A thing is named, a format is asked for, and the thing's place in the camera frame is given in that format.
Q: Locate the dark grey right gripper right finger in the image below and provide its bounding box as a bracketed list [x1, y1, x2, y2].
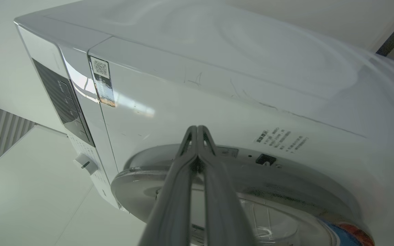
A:
[197, 125, 256, 246]

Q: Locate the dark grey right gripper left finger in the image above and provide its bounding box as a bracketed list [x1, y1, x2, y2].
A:
[138, 125, 198, 246]

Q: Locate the round washing machine door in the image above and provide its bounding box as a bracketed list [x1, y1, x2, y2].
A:
[111, 143, 375, 246]

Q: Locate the dark door lock latch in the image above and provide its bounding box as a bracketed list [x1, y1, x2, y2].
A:
[255, 154, 277, 166]

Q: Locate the white front-load washing machine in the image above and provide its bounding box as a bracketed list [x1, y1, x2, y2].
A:
[14, 0, 394, 246]

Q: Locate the white program dial knob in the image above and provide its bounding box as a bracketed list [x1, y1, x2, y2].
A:
[74, 153, 98, 175]

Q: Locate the QR code label sticker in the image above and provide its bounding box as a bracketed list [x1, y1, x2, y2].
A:
[90, 56, 116, 108]

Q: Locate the dark display control panel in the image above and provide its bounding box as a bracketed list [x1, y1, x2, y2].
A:
[32, 58, 95, 148]

